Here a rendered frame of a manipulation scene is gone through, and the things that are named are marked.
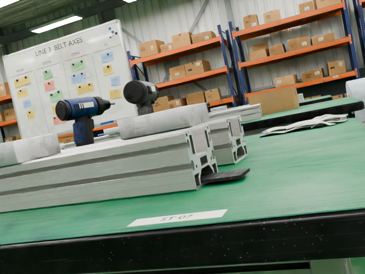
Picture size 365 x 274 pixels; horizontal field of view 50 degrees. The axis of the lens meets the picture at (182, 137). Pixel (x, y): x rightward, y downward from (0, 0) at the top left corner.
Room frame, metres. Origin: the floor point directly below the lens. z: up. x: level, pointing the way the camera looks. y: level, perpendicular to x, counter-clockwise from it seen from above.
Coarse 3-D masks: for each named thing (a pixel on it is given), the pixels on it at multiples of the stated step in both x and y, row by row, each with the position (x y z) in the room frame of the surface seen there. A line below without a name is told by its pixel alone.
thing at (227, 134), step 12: (216, 120) 0.80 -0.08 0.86; (228, 120) 0.73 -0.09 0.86; (240, 120) 0.80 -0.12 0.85; (216, 132) 0.73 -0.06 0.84; (228, 132) 0.71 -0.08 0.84; (240, 132) 0.78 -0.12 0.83; (96, 144) 0.85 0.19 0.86; (216, 144) 0.72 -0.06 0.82; (228, 144) 0.73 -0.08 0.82; (240, 144) 0.77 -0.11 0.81; (216, 156) 0.73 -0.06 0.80; (228, 156) 0.72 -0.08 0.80; (240, 156) 0.77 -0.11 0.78
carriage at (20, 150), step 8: (40, 136) 0.73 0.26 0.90; (48, 136) 0.75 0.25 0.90; (56, 136) 0.77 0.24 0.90; (0, 144) 0.68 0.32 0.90; (8, 144) 0.68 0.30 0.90; (16, 144) 0.68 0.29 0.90; (24, 144) 0.69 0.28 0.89; (32, 144) 0.71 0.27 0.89; (40, 144) 0.73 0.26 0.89; (48, 144) 0.74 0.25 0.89; (56, 144) 0.76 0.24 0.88; (0, 152) 0.69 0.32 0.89; (8, 152) 0.68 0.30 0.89; (16, 152) 0.67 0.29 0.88; (24, 152) 0.69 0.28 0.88; (32, 152) 0.71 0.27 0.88; (40, 152) 0.72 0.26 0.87; (48, 152) 0.74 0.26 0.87; (56, 152) 0.76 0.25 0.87; (0, 160) 0.69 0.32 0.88; (8, 160) 0.68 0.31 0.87; (16, 160) 0.67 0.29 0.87; (24, 160) 0.69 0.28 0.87
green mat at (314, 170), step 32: (320, 128) 1.03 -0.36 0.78; (352, 128) 0.88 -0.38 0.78; (256, 160) 0.70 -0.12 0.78; (288, 160) 0.63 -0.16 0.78; (320, 160) 0.57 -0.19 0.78; (352, 160) 0.53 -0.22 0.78; (192, 192) 0.54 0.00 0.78; (224, 192) 0.49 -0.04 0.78; (256, 192) 0.46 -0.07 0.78; (288, 192) 0.43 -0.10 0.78; (320, 192) 0.40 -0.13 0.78; (352, 192) 0.37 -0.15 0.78; (0, 224) 0.60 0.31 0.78; (32, 224) 0.55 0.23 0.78; (64, 224) 0.50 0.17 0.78; (96, 224) 0.47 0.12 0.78; (128, 224) 0.43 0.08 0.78; (160, 224) 0.41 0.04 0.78; (192, 224) 0.38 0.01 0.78
